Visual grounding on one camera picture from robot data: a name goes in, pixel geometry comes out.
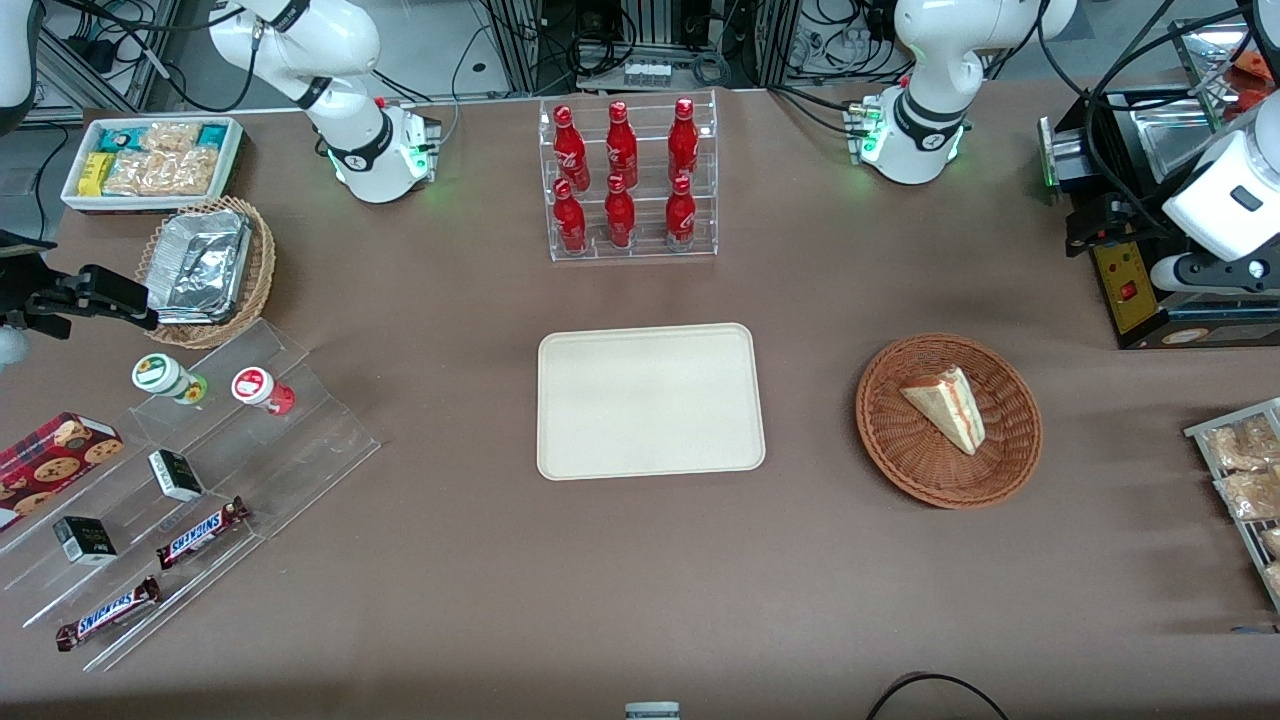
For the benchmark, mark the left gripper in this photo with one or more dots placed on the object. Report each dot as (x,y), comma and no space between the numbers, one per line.
(1133,216)

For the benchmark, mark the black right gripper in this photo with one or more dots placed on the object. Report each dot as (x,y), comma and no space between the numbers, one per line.
(22,290)

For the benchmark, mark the triangular sandwich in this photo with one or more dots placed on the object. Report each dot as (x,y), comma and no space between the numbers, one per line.
(948,408)

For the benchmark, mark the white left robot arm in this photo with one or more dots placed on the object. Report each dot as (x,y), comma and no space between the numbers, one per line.
(930,60)

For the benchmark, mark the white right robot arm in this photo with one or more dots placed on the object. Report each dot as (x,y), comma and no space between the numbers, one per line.
(320,50)

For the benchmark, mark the light wicker basket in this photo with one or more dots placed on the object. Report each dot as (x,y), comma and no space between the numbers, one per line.
(258,270)

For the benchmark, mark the round brown wicker basket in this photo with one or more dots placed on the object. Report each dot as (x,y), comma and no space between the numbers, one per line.
(905,460)

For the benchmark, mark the beige plastic tray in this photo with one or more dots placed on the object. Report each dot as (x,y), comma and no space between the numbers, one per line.
(650,400)

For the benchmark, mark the black hot food display machine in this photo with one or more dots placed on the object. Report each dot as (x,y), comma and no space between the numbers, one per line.
(1140,300)

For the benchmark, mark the green lid cup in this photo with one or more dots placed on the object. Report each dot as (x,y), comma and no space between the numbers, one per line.
(158,373)

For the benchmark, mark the aluminium foil container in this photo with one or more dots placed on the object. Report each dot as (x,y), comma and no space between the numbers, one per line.
(200,265)

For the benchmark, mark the white rectangular snack bin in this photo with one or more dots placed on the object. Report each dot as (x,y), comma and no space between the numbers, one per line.
(70,195)

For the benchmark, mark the yellow snack pack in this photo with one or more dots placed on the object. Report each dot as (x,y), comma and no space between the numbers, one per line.
(94,174)

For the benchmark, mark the clear rice cracker bag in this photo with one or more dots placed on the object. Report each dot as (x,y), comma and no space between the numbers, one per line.
(170,136)
(188,172)
(130,175)

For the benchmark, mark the teal snack pack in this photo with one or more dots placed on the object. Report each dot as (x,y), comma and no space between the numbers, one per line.
(212,135)
(120,139)

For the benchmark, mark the red lid cup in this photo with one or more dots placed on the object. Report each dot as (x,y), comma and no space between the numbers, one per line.
(255,386)

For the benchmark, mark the red plaid cookie box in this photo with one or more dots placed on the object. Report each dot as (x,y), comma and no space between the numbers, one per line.
(50,465)

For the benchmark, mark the small black box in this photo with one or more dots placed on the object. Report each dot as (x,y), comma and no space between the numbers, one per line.
(176,476)
(85,540)

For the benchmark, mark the clear acrylic stepped display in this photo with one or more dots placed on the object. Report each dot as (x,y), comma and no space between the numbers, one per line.
(310,450)

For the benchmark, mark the Snickers chocolate bar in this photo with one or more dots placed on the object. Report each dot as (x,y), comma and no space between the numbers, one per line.
(200,533)
(108,613)

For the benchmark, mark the clear bagged pastry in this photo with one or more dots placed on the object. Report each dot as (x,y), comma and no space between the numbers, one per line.
(1272,542)
(1240,445)
(1274,578)
(1250,495)

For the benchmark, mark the red cola bottle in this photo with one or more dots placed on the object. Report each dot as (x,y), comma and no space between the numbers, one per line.
(621,145)
(680,215)
(620,215)
(683,140)
(570,220)
(569,145)

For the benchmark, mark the clear acrylic bottle rack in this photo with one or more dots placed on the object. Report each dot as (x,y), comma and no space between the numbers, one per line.
(645,150)

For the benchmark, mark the white power strip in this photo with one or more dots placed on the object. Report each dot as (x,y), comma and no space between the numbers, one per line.
(647,74)

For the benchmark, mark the grey device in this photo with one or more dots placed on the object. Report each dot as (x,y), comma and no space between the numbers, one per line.
(652,711)

